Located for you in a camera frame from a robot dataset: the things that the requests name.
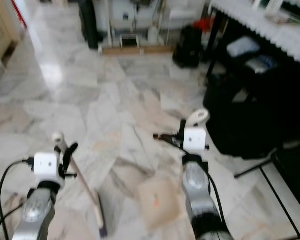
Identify brown trash piece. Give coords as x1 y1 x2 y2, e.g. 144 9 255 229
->
153 132 176 142

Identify cream handled broom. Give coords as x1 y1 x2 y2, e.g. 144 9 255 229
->
51 131 109 239

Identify large black bag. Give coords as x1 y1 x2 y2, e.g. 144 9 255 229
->
202 29 300 160

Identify small black backpack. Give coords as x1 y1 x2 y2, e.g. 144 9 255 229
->
172 25 206 70

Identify black metal stand legs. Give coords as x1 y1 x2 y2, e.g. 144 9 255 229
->
234 144 300 240

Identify white plastic bag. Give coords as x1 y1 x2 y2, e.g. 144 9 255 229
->
226 36 261 58

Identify blue printed packet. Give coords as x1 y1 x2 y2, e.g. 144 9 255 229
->
245 53 279 74

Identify small red object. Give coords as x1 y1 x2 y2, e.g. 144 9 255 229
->
195 17 215 32

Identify white shelf unit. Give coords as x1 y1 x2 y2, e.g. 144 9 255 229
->
99 0 213 55

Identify tall black case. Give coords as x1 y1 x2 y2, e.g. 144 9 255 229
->
78 0 102 51

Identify table with white tablecloth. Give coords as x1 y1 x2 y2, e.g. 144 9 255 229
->
206 0 300 81

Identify beige louvred wooden door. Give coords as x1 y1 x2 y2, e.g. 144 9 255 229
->
0 0 23 63

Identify red slanted pole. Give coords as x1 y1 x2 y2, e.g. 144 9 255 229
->
12 0 29 29

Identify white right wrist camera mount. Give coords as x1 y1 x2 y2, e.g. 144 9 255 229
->
183 127 207 154

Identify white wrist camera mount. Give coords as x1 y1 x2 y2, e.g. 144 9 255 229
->
183 127 207 154
33 152 60 184

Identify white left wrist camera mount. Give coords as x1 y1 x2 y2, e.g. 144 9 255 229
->
33 152 60 184

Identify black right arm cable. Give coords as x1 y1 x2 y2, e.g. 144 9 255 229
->
187 150 227 223

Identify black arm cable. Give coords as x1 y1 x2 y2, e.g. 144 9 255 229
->
187 150 227 223
0 157 36 240

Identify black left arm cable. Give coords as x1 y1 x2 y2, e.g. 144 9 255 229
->
0 157 36 240

